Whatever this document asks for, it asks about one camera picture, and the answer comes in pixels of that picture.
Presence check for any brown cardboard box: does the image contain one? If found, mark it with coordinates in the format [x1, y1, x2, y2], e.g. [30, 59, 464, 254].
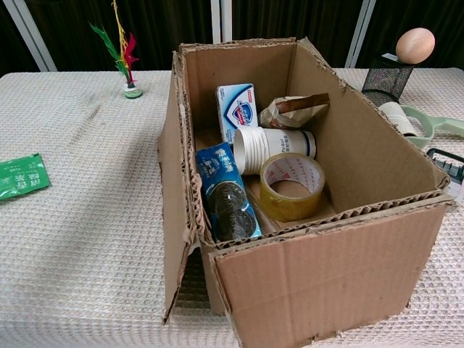
[156, 36, 458, 348]

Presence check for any blue cookie packet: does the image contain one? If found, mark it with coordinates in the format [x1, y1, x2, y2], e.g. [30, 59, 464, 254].
[194, 141, 262, 243]

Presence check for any white paper cup stack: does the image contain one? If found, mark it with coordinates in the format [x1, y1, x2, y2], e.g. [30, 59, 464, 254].
[233, 126, 317, 175]

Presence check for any blue white soap box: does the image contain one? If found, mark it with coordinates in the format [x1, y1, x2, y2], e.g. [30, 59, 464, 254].
[216, 83, 259, 145]

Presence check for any clear packing tape roll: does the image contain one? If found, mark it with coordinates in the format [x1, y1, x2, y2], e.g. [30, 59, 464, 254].
[259, 152, 326, 223]

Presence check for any brown paper bag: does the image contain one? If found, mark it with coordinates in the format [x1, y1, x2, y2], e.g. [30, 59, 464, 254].
[257, 93, 331, 130]

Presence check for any feather shuttlecock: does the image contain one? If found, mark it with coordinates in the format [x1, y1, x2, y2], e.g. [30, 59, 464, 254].
[88, 0, 144, 99]

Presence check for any beige waffle tablecloth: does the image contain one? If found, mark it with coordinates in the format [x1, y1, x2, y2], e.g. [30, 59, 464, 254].
[0, 67, 464, 348]

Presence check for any black mesh pen cup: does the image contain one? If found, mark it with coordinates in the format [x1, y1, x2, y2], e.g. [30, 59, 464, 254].
[361, 52, 414, 108]

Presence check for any green tea packet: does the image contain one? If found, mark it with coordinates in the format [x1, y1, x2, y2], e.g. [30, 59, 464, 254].
[0, 152, 51, 202]

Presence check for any beige wooden egg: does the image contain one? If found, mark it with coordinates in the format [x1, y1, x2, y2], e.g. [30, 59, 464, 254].
[395, 27, 436, 65]

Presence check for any white partition frame post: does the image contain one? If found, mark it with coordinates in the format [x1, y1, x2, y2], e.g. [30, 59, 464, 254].
[210, 0, 233, 45]
[7, 0, 58, 73]
[344, 0, 377, 69]

